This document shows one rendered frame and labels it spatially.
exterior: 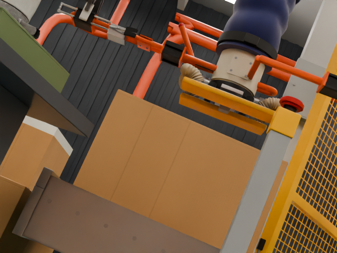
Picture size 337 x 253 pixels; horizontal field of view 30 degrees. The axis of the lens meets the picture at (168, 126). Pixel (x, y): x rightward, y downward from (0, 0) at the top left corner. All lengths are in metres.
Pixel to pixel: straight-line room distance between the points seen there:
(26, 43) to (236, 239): 0.72
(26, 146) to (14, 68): 2.46
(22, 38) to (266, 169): 0.71
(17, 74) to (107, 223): 0.63
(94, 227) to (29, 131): 2.04
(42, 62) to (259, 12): 0.96
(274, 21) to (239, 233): 0.93
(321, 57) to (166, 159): 1.62
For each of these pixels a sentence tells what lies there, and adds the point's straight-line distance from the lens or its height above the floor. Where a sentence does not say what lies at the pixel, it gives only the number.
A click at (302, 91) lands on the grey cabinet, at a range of 3.30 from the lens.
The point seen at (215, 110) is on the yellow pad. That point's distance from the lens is 2.33.
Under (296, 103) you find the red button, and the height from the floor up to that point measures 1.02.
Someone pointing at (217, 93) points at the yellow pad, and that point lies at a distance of 2.15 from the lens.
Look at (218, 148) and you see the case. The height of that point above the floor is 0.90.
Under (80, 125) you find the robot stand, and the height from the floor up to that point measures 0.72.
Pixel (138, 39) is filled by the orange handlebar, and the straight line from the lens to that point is 2.32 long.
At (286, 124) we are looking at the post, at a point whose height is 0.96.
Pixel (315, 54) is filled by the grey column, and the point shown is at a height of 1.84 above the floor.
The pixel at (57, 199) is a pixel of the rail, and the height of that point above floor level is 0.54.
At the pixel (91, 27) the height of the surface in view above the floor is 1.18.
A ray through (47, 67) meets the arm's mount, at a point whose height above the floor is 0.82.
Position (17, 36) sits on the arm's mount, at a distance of 1.53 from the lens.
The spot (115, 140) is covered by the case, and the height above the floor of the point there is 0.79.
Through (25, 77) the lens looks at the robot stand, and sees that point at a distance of 1.41.
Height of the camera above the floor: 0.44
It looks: 13 degrees up
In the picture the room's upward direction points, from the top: 24 degrees clockwise
